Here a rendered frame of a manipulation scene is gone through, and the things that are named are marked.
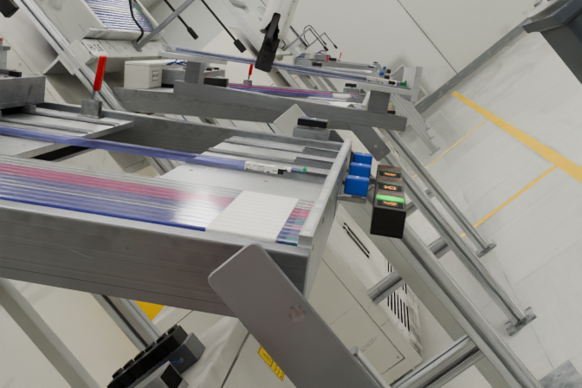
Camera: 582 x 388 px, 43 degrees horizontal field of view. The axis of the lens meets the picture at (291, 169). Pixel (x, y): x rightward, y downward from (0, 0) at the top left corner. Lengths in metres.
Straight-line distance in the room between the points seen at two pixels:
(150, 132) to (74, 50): 0.87
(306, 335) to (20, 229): 0.25
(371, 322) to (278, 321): 1.60
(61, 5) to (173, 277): 1.77
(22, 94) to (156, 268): 0.71
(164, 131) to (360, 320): 1.04
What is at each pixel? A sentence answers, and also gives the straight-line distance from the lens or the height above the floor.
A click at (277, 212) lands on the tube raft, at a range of 0.71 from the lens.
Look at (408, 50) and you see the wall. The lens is 8.65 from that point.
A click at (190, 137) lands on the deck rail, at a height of 0.91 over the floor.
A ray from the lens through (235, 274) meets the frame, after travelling 0.55.
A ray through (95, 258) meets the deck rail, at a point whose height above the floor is 0.82.
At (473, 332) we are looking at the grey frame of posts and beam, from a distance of 1.35.
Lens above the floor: 0.80
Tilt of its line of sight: 2 degrees down
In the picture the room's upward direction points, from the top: 40 degrees counter-clockwise
